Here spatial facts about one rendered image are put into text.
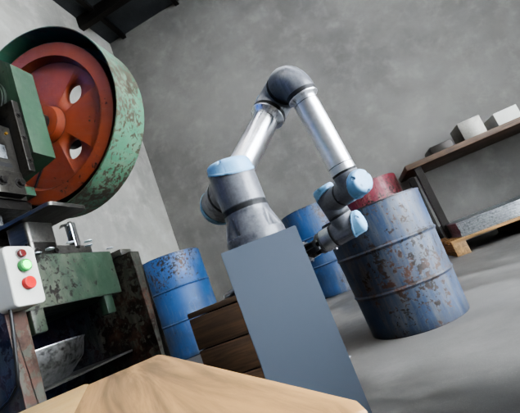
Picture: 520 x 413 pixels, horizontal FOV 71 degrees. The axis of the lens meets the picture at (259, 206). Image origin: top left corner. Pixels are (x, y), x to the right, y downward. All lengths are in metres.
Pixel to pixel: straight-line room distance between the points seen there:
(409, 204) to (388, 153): 2.86
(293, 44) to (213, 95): 1.18
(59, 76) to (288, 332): 1.53
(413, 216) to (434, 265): 0.19
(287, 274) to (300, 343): 0.14
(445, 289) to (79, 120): 1.60
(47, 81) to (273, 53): 3.35
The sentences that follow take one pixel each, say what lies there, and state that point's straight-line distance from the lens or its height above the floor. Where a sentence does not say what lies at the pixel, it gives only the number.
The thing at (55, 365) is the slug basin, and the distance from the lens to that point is 1.22.
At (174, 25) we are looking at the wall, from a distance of 5.65.
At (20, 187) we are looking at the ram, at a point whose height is 0.92.
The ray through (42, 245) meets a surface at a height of 0.69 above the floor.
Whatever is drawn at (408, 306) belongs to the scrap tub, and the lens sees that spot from 1.41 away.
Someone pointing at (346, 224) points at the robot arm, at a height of 0.43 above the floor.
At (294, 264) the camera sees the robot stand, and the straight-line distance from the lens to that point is 0.81.
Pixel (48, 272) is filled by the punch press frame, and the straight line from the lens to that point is 1.15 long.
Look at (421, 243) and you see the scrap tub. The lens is 1.43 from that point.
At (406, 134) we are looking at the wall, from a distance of 4.34.
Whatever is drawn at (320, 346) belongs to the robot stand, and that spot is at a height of 0.19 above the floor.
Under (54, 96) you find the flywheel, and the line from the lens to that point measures 1.91.
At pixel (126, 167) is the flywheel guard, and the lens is 1.65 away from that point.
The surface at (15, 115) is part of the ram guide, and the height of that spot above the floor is 1.20.
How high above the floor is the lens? 0.36
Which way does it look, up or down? 11 degrees up
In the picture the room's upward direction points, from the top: 21 degrees counter-clockwise
